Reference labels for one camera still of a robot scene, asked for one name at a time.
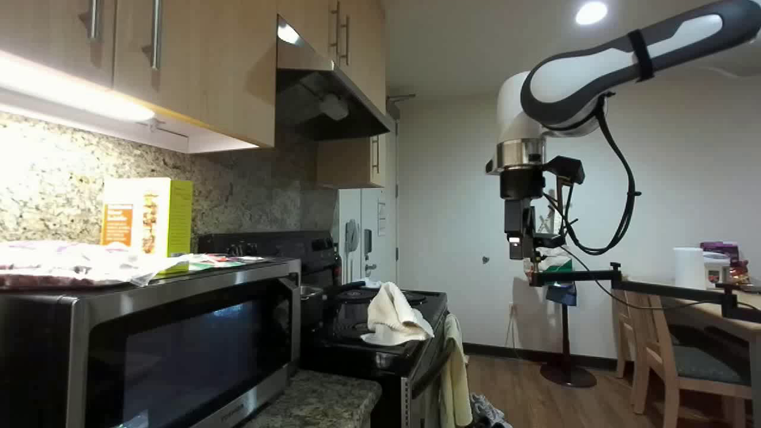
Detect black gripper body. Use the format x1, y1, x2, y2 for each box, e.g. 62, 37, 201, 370
485, 138, 585, 259

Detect white ribbed towel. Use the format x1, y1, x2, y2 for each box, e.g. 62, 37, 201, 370
362, 284, 432, 348

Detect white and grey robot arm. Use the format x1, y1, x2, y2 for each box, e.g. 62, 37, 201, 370
485, 0, 761, 259

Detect white paper towel roll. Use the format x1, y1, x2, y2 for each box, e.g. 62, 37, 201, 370
672, 247, 709, 291

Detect yellow hanging towel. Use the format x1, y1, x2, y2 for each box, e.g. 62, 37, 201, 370
439, 314, 473, 428

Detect white refrigerator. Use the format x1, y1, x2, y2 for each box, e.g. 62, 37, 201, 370
334, 188, 395, 284

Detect black electric stove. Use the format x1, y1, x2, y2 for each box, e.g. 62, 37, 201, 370
197, 230, 452, 428

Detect black cooking pot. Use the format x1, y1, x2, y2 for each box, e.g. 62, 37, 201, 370
323, 286, 376, 339

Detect wooden chair grey cushion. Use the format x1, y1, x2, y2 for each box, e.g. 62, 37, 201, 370
622, 292, 752, 428

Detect black range hood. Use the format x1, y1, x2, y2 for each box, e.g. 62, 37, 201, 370
276, 18, 391, 140

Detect wooden upper cabinets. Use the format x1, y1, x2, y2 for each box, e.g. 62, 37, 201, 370
0, 0, 385, 188

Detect yellow green cereal box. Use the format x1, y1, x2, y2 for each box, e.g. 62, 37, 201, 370
99, 178, 192, 257

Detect stainless steel microwave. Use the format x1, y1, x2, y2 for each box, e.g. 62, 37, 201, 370
0, 259, 299, 428

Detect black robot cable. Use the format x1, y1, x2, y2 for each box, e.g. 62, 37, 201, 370
540, 93, 642, 259

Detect black camera stand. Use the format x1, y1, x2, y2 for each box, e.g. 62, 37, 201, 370
527, 261, 761, 387

